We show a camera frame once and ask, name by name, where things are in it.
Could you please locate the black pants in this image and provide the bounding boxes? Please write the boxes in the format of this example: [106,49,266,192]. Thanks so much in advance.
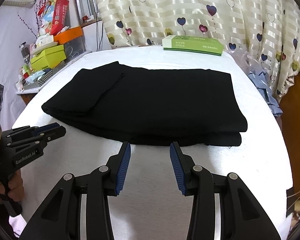
[42,62,248,146]

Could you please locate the left hand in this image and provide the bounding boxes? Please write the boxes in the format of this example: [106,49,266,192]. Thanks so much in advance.
[0,169,24,204]

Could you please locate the light blue packet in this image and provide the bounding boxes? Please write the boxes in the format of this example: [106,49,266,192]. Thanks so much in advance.
[26,70,45,83]

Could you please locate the striped box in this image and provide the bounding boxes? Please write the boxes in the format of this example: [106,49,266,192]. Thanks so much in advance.
[15,61,66,92]

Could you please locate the lime green shoebox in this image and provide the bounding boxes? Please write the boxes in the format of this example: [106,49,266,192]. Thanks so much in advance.
[30,44,66,71]

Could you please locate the dark pump bottle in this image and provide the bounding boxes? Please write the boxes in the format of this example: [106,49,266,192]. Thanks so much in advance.
[19,42,30,64]

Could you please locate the white tissue pack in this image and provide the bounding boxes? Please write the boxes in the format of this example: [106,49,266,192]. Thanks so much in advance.
[36,34,54,48]

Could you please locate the orange box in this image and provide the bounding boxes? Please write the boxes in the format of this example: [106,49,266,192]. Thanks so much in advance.
[53,26,83,44]

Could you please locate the red snack bag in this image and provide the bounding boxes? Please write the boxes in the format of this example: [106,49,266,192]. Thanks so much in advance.
[37,0,69,36]

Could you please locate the red berry branch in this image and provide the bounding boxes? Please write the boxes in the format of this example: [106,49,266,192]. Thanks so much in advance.
[17,0,48,37]

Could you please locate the green flat box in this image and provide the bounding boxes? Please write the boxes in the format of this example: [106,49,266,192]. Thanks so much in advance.
[162,35,224,56]

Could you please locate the heart pattern curtain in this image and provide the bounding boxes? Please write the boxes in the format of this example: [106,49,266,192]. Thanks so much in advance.
[95,0,300,100]

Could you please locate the black cables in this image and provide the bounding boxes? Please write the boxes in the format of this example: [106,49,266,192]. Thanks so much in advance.
[96,4,102,52]

